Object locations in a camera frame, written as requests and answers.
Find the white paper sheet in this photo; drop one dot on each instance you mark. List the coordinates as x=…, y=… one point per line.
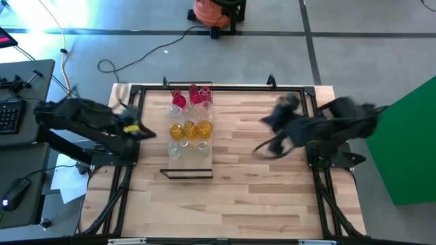
x=68, y=177

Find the red ribbed glass vase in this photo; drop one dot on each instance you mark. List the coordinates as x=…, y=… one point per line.
x=206, y=94

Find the clear squat glass vase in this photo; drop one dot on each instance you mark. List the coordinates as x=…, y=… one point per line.
x=173, y=149

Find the clear conical carafe vase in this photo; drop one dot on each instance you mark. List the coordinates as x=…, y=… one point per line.
x=190, y=109

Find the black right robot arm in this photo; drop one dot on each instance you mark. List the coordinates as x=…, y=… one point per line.
x=340, y=124

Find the tall clear ribbed bottle vase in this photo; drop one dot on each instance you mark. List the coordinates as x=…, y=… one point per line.
x=175, y=111

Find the clear diamond-cut glass vase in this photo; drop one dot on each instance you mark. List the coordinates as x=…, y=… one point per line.
x=185, y=143

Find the yellow textured glass vase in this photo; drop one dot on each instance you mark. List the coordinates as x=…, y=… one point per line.
x=204, y=129

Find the wooden shelf black frame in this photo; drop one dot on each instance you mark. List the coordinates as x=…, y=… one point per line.
x=189, y=165

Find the red bulbous glass vase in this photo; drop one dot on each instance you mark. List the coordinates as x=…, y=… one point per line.
x=178, y=101

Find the black keyboard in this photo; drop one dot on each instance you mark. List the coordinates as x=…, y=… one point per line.
x=10, y=116

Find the red wide-rim glass vase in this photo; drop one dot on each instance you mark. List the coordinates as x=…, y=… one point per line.
x=194, y=96

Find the short clear ribbed jar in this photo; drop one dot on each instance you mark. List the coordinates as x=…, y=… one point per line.
x=203, y=148

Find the black device red display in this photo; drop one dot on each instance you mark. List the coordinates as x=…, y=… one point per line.
x=6, y=38

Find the black round knob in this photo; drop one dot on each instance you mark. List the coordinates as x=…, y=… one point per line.
x=45, y=223

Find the green board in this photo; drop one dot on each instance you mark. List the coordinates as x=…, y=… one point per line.
x=402, y=163

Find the black computer mouse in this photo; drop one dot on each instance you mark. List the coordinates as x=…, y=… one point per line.
x=15, y=194

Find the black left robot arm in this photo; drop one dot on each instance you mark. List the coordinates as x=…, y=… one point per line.
x=81, y=115

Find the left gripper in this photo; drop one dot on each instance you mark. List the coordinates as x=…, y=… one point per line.
x=127, y=122

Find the black desk clamp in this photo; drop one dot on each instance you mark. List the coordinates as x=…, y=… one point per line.
x=15, y=84

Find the black desk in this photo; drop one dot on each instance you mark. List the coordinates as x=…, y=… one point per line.
x=30, y=85
x=27, y=217

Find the orange shop vacuum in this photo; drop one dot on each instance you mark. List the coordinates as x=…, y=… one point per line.
x=207, y=13

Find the black stand post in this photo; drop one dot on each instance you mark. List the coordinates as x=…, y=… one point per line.
x=238, y=17

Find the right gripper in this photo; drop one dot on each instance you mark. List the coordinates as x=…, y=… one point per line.
x=282, y=115

